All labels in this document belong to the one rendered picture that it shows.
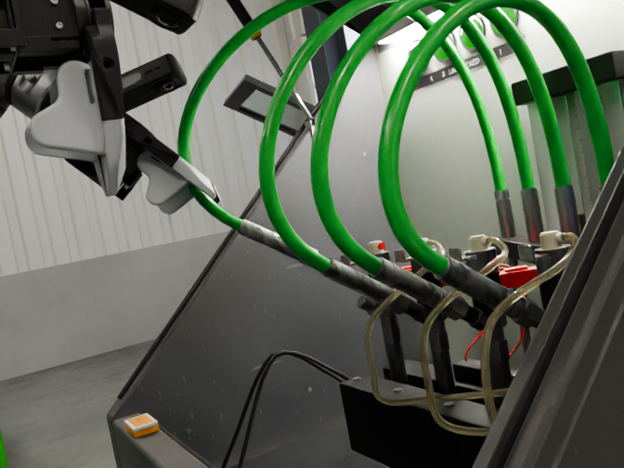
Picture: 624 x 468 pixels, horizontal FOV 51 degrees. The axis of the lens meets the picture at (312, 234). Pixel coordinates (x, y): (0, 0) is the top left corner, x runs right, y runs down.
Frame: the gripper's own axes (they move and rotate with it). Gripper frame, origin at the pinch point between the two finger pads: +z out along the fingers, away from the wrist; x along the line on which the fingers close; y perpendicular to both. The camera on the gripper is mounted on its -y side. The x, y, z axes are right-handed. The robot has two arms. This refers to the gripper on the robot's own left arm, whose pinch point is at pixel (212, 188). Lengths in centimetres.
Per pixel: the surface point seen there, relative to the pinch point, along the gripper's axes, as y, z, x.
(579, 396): -0.1, 34.0, 32.9
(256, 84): -88, -108, -297
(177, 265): 44, -176, -649
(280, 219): -0.2, 11.2, 15.0
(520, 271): -8.8, 30.7, 13.2
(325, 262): 0.4, 16.3, 12.2
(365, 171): -20.0, 8.4, -35.6
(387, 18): -18.1, 9.4, 20.6
